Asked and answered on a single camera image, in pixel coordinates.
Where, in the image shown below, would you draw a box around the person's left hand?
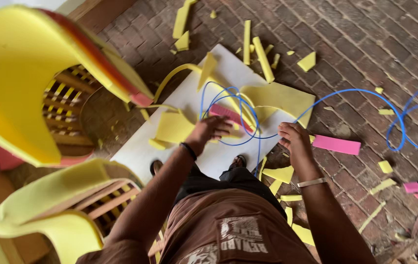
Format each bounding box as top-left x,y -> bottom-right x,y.
185,115 -> 234,156

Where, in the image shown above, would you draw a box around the person's right hand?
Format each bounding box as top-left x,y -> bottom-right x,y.
278,122 -> 318,169

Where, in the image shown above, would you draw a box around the pink foam strip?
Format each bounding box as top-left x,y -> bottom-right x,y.
209,103 -> 254,133

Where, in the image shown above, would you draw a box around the white board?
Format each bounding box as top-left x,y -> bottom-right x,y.
111,44 -> 307,184

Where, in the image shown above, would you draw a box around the large yellow foam sheet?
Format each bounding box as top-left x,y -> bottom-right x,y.
239,82 -> 316,130

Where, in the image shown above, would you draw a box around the person's right sandal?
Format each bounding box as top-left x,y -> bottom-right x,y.
230,154 -> 247,170

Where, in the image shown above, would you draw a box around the person's sandal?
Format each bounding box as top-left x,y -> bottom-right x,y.
149,159 -> 164,177
230,154 -> 247,170

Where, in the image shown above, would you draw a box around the black wristband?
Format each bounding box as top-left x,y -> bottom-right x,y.
179,142 -> 198,161

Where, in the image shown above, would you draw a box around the square yellow foam piece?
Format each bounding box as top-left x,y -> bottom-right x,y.
155,111 -> 196,144

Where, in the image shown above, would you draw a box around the pink foam block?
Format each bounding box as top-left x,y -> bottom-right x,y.
312,134 -> 362,156

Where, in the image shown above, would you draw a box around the black trousers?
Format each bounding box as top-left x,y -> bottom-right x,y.
174,163 -> 288,220

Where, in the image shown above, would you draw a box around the triangular yellow foam piece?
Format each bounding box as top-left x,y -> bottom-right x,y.
197,52 -> 218,92

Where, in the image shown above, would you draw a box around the small yellow foam chunk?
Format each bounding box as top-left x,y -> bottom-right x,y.
148,138 -> 166,151

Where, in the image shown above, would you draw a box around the thin curved yellow foam strip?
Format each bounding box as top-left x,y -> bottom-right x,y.
153,63 -> 203,104

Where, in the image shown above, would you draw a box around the thick yellow foam strip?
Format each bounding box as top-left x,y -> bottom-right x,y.
252,36 -> 275,84

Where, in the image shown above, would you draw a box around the person's left sandal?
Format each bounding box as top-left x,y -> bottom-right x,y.
149,159 -> 164,177

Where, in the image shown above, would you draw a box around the narrow yellow foam strip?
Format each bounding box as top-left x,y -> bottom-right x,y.
243,20 -> 252,66

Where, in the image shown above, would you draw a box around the yellow foam wedge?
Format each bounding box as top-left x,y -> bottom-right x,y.
174,31 -> 190,52

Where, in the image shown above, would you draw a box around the brown printed shirt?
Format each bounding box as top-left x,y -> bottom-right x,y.
75,188 -> 319,264

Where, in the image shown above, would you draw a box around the long yellow foam offcut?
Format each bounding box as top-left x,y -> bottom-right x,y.
172,0 -> 197,39

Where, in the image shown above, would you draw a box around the thin yellow foam sliver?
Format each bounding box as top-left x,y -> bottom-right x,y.
358,200 -> 386,234

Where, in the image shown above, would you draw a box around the wooden chair with yellow foam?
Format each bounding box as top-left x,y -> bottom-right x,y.
0,4 -> 155,170
0,158 -> 145,264

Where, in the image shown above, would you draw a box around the silver bracelet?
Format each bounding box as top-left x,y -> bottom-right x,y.
297,177 -> 328,188

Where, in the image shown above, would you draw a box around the blue cord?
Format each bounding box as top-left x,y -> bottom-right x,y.
199,78 -> 418,177

